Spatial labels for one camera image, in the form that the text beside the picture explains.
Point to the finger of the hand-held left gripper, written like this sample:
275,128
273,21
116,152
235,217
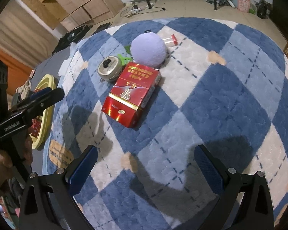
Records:
50,97
44,91

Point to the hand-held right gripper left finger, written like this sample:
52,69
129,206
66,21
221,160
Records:
82,170

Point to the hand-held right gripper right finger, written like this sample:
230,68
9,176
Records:
208,167

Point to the red cigarette pack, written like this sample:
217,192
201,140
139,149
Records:
132,93
36,128

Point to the yellow oval basin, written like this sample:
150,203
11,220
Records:
48,124

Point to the silver drink can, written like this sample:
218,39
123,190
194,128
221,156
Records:
109,69

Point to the pale purple plush ball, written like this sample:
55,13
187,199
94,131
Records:
148,49

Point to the person's left hand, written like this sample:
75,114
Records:
27,148

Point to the beige garment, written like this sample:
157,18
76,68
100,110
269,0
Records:
24,87

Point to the orange curtain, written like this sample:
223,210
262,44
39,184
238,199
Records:
7,64

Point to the beige curtain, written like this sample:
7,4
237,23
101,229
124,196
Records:
19,28

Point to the blue checkered blanket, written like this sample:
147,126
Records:
218,100

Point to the black flat box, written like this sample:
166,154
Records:
102,28

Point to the white power strip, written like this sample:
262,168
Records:
134,7

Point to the clear jar red lid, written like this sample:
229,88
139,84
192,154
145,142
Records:
170,40

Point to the dark patterned cloth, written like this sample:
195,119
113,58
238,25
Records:
220,0

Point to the black bag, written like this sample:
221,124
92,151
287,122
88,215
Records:
263,8

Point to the pink paper bag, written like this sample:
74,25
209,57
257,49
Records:
244,2

